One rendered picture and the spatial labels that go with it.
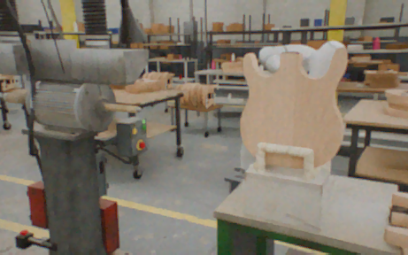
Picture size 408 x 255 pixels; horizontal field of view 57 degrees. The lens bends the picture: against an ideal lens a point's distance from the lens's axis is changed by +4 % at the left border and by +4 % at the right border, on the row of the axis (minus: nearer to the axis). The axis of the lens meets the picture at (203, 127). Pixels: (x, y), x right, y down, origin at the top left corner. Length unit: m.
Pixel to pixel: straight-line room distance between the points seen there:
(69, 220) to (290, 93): 1.38
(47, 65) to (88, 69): 0.34
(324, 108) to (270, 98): 0.18
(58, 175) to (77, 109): 0.42
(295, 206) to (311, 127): 0.28
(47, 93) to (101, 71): 0.43
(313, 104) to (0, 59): 1.51
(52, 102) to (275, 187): 1.16
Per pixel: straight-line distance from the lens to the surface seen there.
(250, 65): 1.28
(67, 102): 1.85
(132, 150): 2.08
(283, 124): 1.28
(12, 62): 2.03
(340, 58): 1.21
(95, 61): 1.64
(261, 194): 1.34
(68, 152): 1.97
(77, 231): 2.14
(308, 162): 1.26
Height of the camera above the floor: 1.58
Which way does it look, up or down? 14 degrees down
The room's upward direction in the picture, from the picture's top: 1 degrees counter-clockwise
